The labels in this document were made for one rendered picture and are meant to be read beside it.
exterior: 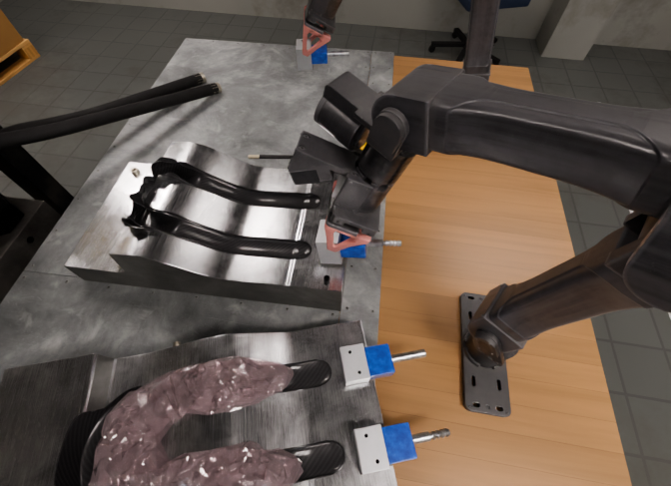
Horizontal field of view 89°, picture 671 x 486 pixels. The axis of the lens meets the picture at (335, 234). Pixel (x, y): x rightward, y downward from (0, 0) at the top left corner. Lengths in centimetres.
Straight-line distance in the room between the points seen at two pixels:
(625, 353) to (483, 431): 127
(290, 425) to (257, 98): 83
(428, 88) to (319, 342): 40
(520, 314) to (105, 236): 70
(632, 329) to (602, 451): 123
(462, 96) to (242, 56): 100
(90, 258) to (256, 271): 31
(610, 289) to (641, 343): 152
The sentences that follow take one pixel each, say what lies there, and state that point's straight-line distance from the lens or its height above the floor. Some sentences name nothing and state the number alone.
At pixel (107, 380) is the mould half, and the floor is 88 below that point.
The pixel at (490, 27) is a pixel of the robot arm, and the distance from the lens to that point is 87.
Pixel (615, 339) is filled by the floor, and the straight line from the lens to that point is 185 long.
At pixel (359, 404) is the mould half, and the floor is 86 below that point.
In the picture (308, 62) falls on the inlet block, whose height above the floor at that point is 92.
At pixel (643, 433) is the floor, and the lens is 178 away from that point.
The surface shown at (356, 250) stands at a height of 94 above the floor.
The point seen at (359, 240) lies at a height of 100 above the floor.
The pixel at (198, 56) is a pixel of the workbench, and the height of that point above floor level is 80.
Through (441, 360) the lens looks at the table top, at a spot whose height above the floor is 80.
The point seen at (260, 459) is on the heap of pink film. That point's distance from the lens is 51.
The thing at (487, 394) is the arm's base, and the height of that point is 81.
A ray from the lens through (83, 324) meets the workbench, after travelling 77.
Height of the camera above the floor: 140
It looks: 57 degrees down
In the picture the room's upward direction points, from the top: straight up
